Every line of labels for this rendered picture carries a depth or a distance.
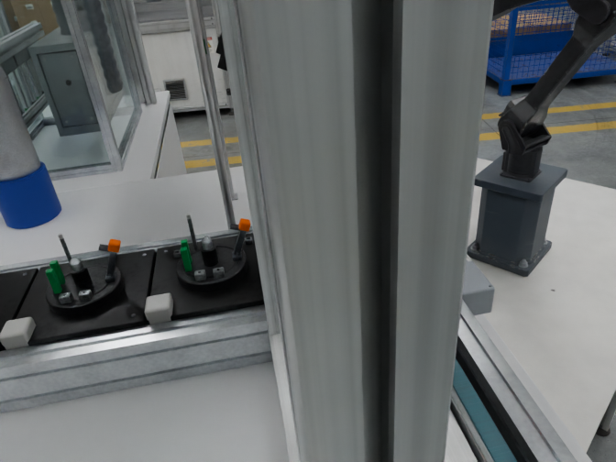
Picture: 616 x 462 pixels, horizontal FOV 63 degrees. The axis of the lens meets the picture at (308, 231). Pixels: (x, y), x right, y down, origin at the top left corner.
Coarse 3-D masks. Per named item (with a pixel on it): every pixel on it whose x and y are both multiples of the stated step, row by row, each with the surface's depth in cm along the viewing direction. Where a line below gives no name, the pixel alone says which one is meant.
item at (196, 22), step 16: (192, 0) 92; (192, 16) 94; (192, 32) 95; (208, 48) 127; (208, 64) 129; (208, 80) 100; (208, 96) 102; (208, 112) 103; (224, 144) 141; (224, 160) 109; (224, 176) 111; (224, 192) 113
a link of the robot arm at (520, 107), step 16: (608, 0) 77; (608, 16) 78; (576, 32) 84; (592, 32) 81; (608, 32) 81; (576, 48) 85; (592, 48) 85; (560, 64) 88; (576, 64) 87; (544, 80) 92; (560, 80) 89; (528, 96) 96; (544, 96) 93; (512, 112) 98; (528, 112) 96; (544, 112) 98; (528, 128) 99
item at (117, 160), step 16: (64, 0) 145; (112, 0) 205; (80, 32) 150; (80, 48) 153; (128, 64) 219; (96, 80) 160; (96, 96) 160; (96, 112) 163; (112, 144) 169; (128, 144) 193; (112, 160) 172; (64, 176) 172; (80, 176) 173
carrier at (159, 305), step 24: (192, 240) 102; (216, 240) 110; (168, 264) 103; (192, 264) 99; (216, 264) 98; (240, 264) 98; (168, 288) 96; (192, 288) 94; (216, 288) 94; (240, 288) 94; (168, 312) 88; (192, 312) 90; (216, 312) 90
